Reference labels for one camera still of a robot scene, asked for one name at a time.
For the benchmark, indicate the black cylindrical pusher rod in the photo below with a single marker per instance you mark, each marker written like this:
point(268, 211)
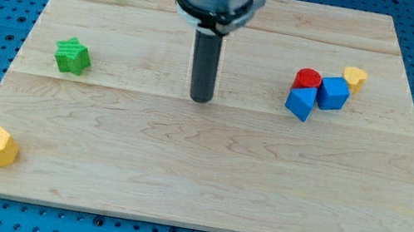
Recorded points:
point(205, 66)

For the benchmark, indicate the blue cube block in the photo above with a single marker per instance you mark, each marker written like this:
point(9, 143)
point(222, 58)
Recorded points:
point(332, 93)

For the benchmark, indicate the wooden board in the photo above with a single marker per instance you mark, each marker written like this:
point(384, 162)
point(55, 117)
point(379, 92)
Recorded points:
point(124, 139)

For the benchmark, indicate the green star block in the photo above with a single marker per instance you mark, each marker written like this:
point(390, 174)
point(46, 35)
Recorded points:
point(71, 56)

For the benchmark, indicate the blue triangle block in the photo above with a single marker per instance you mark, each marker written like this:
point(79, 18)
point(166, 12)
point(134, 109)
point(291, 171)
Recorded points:
point(300, 102)

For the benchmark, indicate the yellow heart block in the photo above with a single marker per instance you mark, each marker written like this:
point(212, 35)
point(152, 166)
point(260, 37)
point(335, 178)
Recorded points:
point(355, 78)

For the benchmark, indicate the red cylinder block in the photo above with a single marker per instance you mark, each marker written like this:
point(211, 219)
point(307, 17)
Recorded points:
point(305, 78)

